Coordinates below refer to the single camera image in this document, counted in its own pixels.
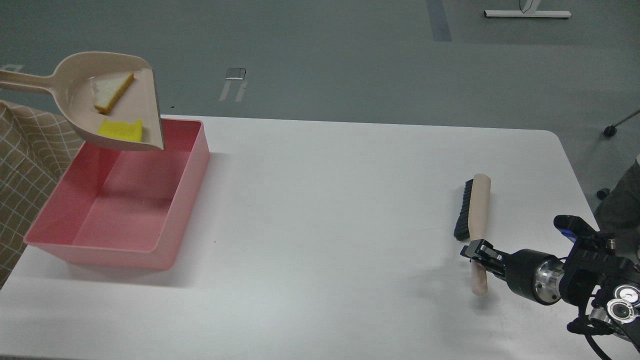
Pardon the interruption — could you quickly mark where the brown checkered cloth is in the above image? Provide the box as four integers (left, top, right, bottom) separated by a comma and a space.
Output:
0, 100, 83, 285

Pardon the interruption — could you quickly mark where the chair leg with caster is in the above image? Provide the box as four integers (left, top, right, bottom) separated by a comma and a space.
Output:
602, 109, 640, 138

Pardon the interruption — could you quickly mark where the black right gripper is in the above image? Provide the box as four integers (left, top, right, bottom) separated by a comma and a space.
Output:
460, 239, 565, 306

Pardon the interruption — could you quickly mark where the white stand base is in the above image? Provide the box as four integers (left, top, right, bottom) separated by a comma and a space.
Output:
483, 10, 572, 19

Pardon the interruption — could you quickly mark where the yellow sponge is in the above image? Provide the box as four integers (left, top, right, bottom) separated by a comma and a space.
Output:
97, 117, 143, 142

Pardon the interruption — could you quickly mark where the beige plastic dustpan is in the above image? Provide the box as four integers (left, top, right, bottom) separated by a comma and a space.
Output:
0, 51, 165, 151

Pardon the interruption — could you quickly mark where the triangular bread slice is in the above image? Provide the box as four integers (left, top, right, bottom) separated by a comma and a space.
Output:
93, 71, 135, 115

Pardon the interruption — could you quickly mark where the beige hand brush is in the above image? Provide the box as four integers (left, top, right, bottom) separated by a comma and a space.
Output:
454, 173, 492, 297

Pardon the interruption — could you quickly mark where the pink plastic bin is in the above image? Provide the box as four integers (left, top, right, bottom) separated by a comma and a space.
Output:
23, 119, 210, 271

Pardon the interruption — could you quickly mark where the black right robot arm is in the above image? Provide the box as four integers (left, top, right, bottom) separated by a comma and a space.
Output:
454, 215, 639, 360

